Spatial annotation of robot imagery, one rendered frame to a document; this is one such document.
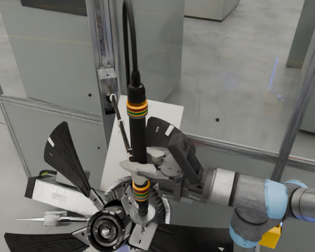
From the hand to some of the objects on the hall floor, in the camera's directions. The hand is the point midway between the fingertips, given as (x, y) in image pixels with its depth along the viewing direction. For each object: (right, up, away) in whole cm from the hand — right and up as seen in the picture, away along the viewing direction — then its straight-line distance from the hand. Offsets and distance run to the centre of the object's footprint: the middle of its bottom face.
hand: (128, 155), depth 69 cm
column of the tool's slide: (-17, -77, +144) cm, 165 cm away
